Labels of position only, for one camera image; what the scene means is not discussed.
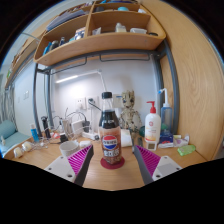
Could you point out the small white oval case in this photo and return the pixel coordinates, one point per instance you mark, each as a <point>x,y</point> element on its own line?
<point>85,143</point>

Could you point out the small black box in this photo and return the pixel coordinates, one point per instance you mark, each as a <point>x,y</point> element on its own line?
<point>63,137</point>

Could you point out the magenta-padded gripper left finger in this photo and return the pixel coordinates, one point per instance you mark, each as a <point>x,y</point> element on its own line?
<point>61,166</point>

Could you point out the teal chair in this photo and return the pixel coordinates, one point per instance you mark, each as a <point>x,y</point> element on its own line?
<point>8,133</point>

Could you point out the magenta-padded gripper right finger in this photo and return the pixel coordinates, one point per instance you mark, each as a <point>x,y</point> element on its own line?
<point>163,166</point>

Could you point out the wooden shelf unit with items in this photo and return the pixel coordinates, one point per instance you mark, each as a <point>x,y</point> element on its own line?
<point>100,43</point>

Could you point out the white tissue roll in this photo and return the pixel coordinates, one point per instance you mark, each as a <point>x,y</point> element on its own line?
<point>126,138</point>

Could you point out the clear blue spray bottle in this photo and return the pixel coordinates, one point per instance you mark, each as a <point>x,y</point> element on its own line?
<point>166,116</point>

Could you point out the small white cube clock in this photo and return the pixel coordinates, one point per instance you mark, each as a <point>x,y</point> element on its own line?
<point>151,145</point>

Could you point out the wooden wardrobe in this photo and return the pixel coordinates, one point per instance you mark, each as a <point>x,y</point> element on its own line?
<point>200,83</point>

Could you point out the narrow wooden shelf unit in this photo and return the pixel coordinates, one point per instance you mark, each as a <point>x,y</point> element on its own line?
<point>21,60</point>

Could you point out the white wall socket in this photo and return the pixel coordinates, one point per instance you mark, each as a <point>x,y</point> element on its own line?
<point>80,104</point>
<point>94,104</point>

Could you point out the blue box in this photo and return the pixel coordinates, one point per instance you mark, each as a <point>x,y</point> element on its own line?
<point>165,140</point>

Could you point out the white wall switch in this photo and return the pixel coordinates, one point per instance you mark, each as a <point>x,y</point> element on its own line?
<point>26,95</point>

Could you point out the white desk lamp bar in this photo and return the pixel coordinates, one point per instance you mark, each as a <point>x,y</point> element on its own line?
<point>66,79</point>

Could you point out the green soft pack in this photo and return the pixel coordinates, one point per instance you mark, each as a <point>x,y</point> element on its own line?
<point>186,150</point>

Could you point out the white pump bottle, red pump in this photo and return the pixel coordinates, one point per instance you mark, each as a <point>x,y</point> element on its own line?
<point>152,128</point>

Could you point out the flat round red coaster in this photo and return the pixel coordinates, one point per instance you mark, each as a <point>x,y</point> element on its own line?
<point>105,165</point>

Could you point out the cola bottle with black cap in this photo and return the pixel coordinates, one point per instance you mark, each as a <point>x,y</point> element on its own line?
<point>110,126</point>

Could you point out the white power strip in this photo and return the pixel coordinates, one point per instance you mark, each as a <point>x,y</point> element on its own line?
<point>90,136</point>

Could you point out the white charger block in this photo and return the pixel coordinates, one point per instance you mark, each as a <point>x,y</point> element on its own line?
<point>77,127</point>

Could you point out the small blue tube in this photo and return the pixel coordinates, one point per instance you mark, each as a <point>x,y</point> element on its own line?
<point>34,133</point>

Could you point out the speckled white cup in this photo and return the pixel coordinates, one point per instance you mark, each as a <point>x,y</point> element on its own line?
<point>68,148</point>

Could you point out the black power adapter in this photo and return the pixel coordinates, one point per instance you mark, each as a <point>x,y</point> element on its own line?
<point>86,126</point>

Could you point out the white paper card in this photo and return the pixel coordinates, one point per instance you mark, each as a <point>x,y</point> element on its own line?
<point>117,100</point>

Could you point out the tree creature figure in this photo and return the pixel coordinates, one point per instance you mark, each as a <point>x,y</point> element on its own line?
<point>130,116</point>

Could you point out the black upright electric device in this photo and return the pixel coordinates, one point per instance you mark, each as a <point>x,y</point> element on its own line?
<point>45,126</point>

